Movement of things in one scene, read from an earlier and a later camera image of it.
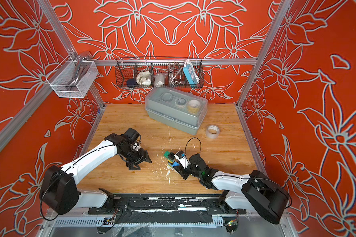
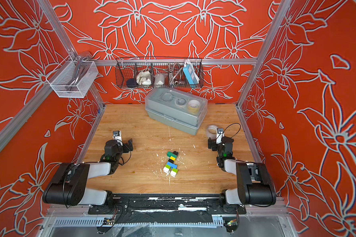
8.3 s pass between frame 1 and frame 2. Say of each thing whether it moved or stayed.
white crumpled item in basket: stayed
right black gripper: moved
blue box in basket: stayed
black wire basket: stayed
